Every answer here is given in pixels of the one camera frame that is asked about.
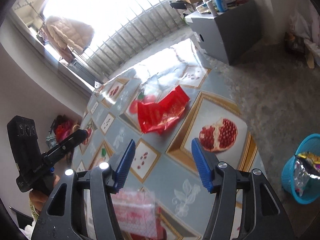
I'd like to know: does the red plastic wrapper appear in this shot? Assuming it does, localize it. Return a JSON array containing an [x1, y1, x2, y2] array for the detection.
[[137, 86, 190, 134]]

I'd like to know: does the blue plastic trash basket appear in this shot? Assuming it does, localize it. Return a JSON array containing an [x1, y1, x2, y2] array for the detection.
[[281, 133, 319, 204]]

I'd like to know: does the person left hand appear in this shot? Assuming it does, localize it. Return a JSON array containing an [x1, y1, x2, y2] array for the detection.
[[29, 189, 48, 215]]

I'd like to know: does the pink tissue pack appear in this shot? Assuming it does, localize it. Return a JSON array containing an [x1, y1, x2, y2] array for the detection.
[[112, 189, 163, 239]]

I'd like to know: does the fruit pattern tablecloth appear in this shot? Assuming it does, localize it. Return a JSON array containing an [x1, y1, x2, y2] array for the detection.
[[71, 39, 264, 239]]

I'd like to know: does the grey cabinet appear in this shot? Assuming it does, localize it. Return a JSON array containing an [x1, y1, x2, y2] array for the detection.
[[185, 0, 262, 65]]

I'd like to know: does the beige hanging jacket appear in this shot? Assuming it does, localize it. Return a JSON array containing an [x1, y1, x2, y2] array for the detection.
[[45, 16, 94, 55]]

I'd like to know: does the balcony railing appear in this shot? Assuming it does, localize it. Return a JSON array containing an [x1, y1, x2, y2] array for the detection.
[[77, 0, 184, 79]]

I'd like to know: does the white plastic bag in corner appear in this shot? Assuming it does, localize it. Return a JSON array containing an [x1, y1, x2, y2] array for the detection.
[[290, 8, 319, 46]]

